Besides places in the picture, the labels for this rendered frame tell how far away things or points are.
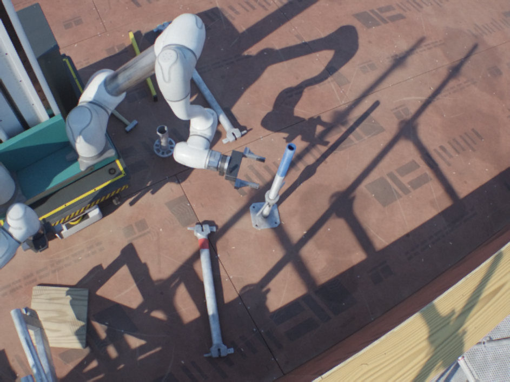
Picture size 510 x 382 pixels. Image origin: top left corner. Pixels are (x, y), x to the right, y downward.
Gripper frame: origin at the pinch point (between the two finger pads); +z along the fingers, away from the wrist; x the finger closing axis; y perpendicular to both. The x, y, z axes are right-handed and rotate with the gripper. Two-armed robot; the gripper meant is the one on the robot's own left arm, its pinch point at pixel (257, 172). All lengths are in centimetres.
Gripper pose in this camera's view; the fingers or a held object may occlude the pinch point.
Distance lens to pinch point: 193.1
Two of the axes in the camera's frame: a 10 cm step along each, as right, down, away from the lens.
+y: 1.4, -4.0, -9.1
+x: 2.1, -8.8, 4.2
